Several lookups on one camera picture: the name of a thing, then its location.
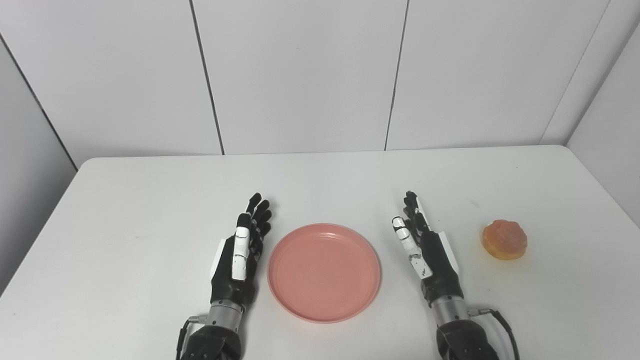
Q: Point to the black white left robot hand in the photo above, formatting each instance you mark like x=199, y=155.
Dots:
x=225, y=280

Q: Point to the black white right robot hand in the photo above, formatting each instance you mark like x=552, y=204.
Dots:
x=442, y=270

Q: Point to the orange cream puff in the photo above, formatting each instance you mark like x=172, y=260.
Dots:
x=504, y=240

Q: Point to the pink round plate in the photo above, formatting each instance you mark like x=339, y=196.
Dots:
x=324, y=272

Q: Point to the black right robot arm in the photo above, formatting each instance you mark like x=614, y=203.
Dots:
x=465, y=340

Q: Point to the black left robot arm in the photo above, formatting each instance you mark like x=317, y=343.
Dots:
x=212, y=340

